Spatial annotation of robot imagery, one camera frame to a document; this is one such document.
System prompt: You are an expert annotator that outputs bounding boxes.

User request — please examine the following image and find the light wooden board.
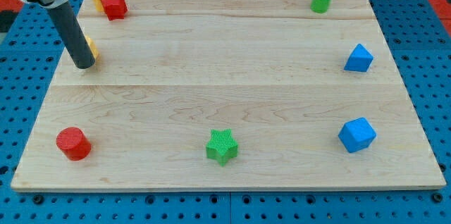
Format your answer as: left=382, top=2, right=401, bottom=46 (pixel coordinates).
left=11, top=0, right=446, bottom=192

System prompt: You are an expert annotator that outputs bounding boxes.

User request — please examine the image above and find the red star block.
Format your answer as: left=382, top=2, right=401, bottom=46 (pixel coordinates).
left=101, top=0, right=128, bottom=21

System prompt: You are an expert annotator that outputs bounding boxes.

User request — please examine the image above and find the green cylinder block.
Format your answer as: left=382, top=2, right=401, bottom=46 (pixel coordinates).
left=310, top=0, right=331, bottom=13

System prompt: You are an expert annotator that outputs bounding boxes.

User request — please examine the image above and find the yellow hexagon block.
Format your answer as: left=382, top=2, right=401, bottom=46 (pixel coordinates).
left=85, top=35, right=99, bottom=60

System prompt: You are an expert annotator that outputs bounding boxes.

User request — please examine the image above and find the blue triangular prism block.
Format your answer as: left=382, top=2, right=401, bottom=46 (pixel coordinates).
left=344, top=44, right=373, bottom=72

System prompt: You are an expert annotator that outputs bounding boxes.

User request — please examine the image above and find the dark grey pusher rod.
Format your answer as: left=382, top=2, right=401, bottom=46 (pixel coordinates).
left=47, top=1, right=95, bottom=69

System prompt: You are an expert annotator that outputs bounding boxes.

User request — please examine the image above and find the red cylinder block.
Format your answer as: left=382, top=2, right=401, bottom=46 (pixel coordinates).
left=56, top=127, right=92, bottom=161

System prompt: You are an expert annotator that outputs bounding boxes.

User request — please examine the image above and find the green star block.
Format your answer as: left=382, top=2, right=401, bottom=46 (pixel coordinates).
left=206, top=129, right=239, bottom=166

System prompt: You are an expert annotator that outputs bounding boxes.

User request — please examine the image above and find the blue cube block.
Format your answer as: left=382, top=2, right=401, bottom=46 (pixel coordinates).
left=338, top=117, right=377, bottom=153

